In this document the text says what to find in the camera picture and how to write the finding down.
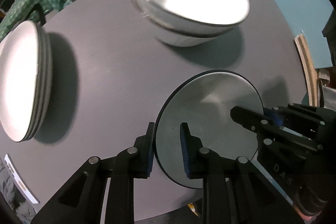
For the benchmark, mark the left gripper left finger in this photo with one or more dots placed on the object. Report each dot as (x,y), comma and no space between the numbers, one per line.
(135,162)

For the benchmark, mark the white smartphone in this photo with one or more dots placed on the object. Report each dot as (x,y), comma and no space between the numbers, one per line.
(19,181)

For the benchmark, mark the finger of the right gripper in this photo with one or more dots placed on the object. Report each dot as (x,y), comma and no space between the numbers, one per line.
(275,116)
(255,122)

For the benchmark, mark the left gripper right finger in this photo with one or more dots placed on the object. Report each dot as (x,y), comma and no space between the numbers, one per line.
(203,163)

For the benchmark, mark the green checkered cloth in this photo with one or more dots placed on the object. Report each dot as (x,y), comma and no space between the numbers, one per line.
(20,8)

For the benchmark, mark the black-rimmed white plate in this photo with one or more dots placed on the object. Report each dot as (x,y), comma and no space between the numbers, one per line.
(26,79)

